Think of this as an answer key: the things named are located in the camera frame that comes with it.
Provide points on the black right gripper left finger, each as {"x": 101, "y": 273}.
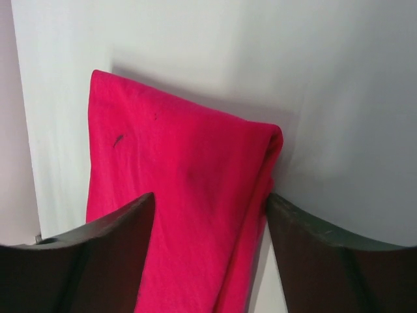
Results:
{"x": 96, "y": 267}

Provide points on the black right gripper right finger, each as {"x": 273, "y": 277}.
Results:
{"x": 324, "y": 268}

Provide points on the red t shirt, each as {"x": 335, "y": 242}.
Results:
{"x": 210, "y": 173}

